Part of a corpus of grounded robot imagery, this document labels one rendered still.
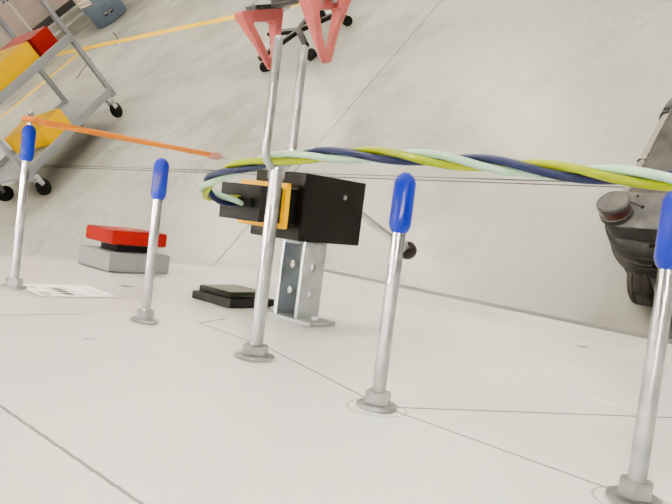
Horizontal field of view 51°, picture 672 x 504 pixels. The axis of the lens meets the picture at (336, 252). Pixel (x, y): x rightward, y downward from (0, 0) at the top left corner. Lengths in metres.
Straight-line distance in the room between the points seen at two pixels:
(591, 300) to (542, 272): 0.18
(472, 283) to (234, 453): 1.84
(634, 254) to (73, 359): 1.42
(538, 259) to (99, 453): 1.86
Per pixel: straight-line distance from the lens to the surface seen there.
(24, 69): 4.61
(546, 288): 1.93
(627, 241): 1.63
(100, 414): 0.23
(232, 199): 0.39
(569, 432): 0.28
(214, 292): 0.48
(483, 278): 2.03
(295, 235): 0.41
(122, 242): 0.60
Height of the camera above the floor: 1.35
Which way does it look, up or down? 34 degrees down
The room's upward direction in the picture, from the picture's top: 32 degrees counter-clockwise
